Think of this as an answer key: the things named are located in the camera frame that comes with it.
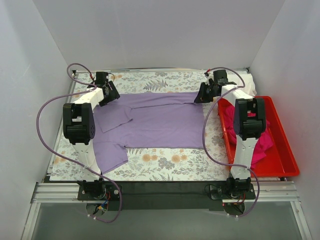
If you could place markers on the white folded t shirt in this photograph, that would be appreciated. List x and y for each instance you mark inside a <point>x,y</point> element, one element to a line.
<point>249,88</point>

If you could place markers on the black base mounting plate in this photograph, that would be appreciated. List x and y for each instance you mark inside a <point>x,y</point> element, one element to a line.
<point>163,195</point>

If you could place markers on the magenta t shirt in bin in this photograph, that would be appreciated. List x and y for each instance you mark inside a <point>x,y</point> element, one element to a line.
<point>264,143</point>

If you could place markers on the aluminium frame rail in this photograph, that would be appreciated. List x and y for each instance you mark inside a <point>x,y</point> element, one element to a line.
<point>56,214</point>

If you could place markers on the purple t shirt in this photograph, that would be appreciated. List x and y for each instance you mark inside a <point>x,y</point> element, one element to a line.
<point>146,120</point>

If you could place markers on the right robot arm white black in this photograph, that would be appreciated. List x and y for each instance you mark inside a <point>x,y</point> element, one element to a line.
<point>249,122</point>

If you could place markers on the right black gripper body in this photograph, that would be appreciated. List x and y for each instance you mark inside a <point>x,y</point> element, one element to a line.
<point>202,93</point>

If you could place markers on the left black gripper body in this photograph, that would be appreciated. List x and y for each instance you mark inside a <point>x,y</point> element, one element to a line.
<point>112,91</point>

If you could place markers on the floral table mat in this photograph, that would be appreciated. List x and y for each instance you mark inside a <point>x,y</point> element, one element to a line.
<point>171,164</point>

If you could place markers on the red plastic bin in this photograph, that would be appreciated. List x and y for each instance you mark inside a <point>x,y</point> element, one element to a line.
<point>279,160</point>

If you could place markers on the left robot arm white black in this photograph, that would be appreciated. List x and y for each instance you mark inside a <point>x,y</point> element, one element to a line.
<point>80,129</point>

